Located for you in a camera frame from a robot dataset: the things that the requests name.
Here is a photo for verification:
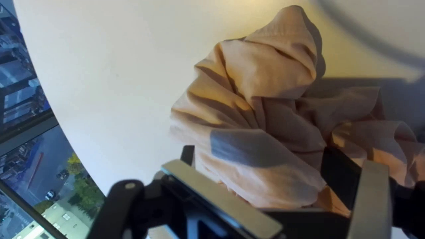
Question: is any dark window rail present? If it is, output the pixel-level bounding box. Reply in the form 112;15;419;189
0;111;59;148

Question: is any peach cloth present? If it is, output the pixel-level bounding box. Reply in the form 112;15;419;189
168;4;425;220

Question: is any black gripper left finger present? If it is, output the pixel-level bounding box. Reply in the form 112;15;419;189
85;145;285;239

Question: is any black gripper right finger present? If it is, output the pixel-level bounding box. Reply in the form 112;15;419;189
320;145;425;239

